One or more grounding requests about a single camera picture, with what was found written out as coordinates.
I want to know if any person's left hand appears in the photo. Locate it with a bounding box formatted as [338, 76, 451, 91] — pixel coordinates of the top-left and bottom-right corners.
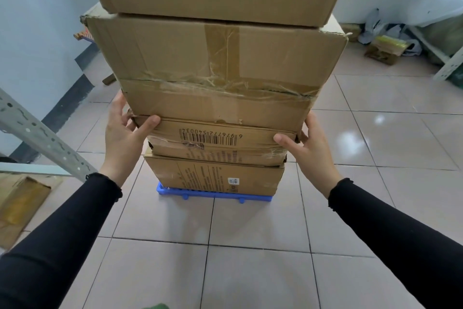
[99, 92, 161, 187]

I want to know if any person's right hand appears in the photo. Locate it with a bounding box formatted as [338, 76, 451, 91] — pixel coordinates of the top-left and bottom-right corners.
[273, 110, 344, 199]

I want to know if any cardboard box with barcode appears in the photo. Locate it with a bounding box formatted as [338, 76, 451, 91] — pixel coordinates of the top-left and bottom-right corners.
[132, 114, 299, 167]

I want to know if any person's right forearm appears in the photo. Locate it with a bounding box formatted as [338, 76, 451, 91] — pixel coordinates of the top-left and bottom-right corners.
[328, 177, 463, 309]

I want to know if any person's left forearm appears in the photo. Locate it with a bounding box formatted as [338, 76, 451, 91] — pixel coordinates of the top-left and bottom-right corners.
[0, 172, 123, 309]

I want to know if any large taped cardboard box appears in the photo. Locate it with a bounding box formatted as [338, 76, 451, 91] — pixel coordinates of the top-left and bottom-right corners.
[80, 2, 352, 135]

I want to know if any cardboard box with small label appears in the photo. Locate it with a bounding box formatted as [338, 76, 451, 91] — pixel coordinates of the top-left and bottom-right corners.
[143, 149, 286, 197]

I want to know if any blue plastic pallet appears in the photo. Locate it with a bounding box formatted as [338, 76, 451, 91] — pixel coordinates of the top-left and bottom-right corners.
[156, 181, 274, 205]

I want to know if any grey perforated metal shelf upright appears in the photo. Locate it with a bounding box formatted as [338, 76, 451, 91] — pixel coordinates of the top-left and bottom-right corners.
[0, 88, 98, 183]

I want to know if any colourful patterned item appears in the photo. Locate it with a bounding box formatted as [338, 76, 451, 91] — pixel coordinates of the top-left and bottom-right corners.
[73, 28, 95, 44]

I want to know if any small brown cardboard piece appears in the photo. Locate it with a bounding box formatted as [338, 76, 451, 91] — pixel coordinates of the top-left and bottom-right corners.
[340, 23, 363, 43]

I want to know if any small yellow-taped cardboard box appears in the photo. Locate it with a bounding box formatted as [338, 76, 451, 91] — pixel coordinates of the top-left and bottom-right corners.
[364, 34, 412, 66]

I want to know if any crumpled grey plastic bag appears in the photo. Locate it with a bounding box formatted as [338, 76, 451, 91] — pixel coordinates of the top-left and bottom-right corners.
[358, 8, 422, 57]

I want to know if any flattened brown cardboard box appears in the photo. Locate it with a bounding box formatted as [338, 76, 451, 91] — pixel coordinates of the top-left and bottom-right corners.
[0, 173, 63, 251]

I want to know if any green woven sack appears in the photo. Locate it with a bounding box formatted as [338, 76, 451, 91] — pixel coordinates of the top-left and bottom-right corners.
[419, 15, 463, 67]

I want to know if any clear plastic sheet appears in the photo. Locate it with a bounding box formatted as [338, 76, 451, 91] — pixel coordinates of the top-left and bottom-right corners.
[404, 0, 463, 28]

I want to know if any white angled metal shelf frame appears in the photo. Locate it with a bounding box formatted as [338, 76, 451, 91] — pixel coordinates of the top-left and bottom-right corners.
[408, 24, 463, 82]

